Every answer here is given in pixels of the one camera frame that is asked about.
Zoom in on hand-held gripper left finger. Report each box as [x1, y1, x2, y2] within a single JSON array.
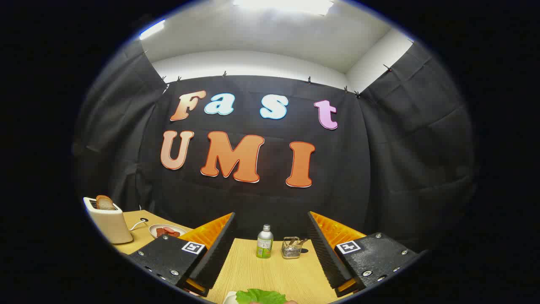
[[128, 212, 237, 297]]

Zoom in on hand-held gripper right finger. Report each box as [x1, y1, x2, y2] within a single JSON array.
[[307, 211, 422, 297]]

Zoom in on green lettuce leaf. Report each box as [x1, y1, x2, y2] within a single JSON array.
[[235, 289, 287, 304]]

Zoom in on green label metal bottle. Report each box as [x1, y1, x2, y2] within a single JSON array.
[[256, 225, 274, 259]]

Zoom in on round white plate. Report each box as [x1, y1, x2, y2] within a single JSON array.
[[148, 224, 187, 239]]

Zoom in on black backdrop cloth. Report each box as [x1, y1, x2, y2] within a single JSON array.
[[73, 40, 477, 254]]

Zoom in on white toaster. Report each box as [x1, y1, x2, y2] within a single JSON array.
[[83, 197, 134, 244]]

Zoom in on ceiling light panel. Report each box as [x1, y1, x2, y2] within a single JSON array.
[[232, 0, 335, 16]]

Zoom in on metal wire utensil basket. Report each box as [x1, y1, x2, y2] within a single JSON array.
[[281, 237, 302, 259]]

